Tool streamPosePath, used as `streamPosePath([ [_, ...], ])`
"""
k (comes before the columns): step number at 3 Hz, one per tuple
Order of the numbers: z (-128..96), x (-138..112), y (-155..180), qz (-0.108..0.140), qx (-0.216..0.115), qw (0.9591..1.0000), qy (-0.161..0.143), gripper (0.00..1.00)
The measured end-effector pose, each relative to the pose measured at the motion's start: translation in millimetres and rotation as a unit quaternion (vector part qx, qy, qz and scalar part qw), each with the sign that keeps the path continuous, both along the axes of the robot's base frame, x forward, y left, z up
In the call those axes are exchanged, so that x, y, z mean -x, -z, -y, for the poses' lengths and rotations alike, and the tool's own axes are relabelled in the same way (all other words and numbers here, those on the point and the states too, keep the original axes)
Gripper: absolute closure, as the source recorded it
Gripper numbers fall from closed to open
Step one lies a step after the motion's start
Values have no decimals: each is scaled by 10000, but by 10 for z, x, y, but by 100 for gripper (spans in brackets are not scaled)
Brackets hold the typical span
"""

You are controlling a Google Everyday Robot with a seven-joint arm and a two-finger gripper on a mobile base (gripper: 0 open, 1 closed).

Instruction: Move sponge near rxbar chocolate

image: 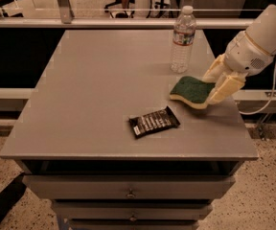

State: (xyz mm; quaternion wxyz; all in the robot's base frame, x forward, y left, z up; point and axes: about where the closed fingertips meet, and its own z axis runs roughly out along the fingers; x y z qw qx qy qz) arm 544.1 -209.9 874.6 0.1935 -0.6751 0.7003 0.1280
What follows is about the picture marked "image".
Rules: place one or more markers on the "clear plastic water bottle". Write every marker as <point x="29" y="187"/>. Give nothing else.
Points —
<point x="183" y="36"/>

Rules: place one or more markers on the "top grey drawer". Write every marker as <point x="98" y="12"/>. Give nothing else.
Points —
<point x="116" y="187"/>

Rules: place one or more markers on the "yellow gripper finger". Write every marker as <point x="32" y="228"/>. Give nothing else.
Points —
<point x="217" y="68"/>
<point x="227" y="85"/>

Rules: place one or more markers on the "green and yellow sponge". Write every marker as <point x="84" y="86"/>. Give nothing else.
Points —
<point x="192" y="92"/>

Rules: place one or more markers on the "middle grey drawer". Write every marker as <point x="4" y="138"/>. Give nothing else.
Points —
<point x="123" y="210"/>

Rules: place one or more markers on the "black rxbar chocolate wrapper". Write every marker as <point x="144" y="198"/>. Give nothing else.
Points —
<point x="153" y="122"/>

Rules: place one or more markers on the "bottom grey drawer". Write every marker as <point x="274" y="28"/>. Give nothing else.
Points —
<point x="136" y="225"/>

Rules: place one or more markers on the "drawer metal knob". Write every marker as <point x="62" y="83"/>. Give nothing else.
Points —
<point x="130" y="194"/>
<point x="132" y="218"/>

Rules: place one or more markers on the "grey drawer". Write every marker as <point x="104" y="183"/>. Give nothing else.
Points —
<point x="123" y="210"/>
<point x="136" y="225"/>
<point x="116" y="187"/>

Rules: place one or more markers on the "top drawer metal knob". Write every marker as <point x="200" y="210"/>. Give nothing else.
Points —
<point x="130" y="194"/>

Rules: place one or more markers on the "middle drawer metal knob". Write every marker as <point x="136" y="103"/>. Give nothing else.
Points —
<point x="132" y="218"/>

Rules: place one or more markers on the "grey drawer cabinet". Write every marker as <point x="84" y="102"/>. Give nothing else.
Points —
<point x="76" y="120"/>

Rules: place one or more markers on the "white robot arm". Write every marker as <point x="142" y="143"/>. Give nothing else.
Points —
<point x="262" y="32"/>

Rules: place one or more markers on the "metal railing frame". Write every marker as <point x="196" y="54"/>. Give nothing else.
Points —
<point x="66" y="19"/>

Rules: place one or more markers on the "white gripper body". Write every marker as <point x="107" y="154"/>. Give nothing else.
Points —
<point x="245" y="56"/>

